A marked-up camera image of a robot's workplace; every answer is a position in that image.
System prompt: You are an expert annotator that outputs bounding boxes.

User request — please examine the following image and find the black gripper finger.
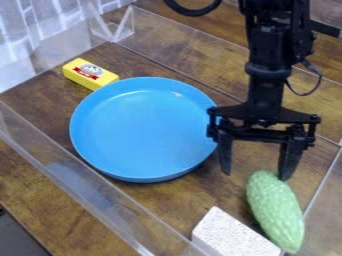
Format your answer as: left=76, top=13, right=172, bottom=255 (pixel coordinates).
left=217, top=131, right=233, bottom=175
left=278, top=140, right=307, bottom=181

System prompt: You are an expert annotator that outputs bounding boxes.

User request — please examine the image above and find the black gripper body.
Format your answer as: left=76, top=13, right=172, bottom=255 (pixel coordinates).
left=207, top=63, right=320, bottom=149

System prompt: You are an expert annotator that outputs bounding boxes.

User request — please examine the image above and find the green bitter gourd toy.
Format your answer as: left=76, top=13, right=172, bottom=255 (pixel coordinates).
left=245, top=170, right=304, bottom=254

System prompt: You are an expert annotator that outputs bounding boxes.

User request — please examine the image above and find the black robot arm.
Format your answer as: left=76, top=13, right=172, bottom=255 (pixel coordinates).
left=207, top=0, right=320, bottom=181

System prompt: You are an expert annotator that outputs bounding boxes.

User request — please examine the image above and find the blue round tray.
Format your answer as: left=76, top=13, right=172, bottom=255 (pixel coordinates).
left=69, top=77, right=216, bottom=183

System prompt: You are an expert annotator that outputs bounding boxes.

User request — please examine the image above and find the white speckled foam block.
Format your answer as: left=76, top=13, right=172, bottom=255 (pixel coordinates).
left=191, top=206, right=280, bottom=256

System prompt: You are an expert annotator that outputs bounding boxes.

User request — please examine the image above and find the black baseboard strip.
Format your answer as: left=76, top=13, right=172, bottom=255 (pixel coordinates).
left=310, top=20, right=342, bottom=38

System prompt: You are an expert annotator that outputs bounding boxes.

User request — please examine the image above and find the yellow rectangular box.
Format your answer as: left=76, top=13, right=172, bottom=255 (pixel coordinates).
left=62, top=58, right=120, bottom=91

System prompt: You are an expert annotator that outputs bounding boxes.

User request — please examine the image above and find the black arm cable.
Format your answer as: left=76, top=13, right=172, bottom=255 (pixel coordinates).
left=284, top=58, right=323, bottom=97

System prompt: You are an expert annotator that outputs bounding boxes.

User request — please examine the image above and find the clear acrylic enclosure wall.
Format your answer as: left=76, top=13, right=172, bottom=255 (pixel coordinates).
left=0, top=0, right=342, bottom=256

